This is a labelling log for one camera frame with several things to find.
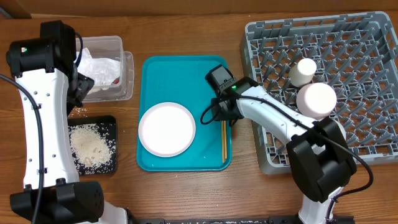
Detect wooden chopstick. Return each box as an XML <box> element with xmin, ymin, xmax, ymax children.
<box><xmin>221</xmin><ymin>121</ymin><xmax>225</xmax><ymax>164</ymax></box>
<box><xmin>224</xmin><ymin>121</ymin><xmax>228</xmax><ymax>161</ymax></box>

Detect red snack wrapper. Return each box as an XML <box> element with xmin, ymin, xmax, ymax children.
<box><xmin>112</xmin><ymin>78</ymin><xmax>121</xmax><ymax>85</ymax></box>

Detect large pink plate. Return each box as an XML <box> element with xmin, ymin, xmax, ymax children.
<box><xmin>138</xmin><ymin>102</ymin><xmax>196</xmax><ymax>157</ymax></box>

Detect pale green cup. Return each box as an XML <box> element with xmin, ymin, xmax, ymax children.
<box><xmin>289</xmin><ymin>58</ymin><xmax>317</xmax><ymax>87</ymax></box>

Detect grey metal bowl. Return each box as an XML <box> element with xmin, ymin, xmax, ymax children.
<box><xmin>335</xmin><ymin>121</ymin><xmax>346</xmax><ymax>139</ymax></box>

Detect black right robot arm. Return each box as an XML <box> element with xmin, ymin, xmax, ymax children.
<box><xmin>205</xmin><ymin>65</ymin><xmax>356</xmax><ymax>223</ymax></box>

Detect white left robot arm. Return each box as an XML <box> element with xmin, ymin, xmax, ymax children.
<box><xmin>6</xmin><ymin>21</ymin><xmax>136</xmax><ymax>223</ymax></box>

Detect grey dishwasher rack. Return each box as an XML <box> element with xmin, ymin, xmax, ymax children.
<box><xmin>240</xmin><ymin>12</ymin><xmax>397</xmax><ymax>165</ymax></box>

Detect spilled rice grains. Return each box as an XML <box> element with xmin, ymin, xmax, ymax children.
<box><xmin>68</xmin><ymin>107</ymin><xmax>88</xmax><ymax>118</ymax></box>

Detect clear plastic bin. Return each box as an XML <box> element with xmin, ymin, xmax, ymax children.
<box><xmin>76</xmin><ymin>35</ymin><xmax>134</xmax><ymax>103</ymax></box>

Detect teal serving tray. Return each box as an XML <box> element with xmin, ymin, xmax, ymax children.
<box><xmin>136</xmin><ymin>55</ymin><xmax>233</xmax><ymax>172</ymax></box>

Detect black tray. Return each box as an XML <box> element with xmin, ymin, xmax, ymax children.
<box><xmin>67</xmin><ymin>115</ymin><xmax>118</xmax><ymax>177</ymax></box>

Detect rice pile on tray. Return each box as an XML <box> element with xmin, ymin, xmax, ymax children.
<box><xmin>67</xmin><ymin>123</ymin><xmax>116</xmax><ymax>175</ymax></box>

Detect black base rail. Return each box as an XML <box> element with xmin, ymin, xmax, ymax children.
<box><xmin>133</xmin><ymin>215</ymin><xmax>355</xmax><ymax>224</ymax></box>

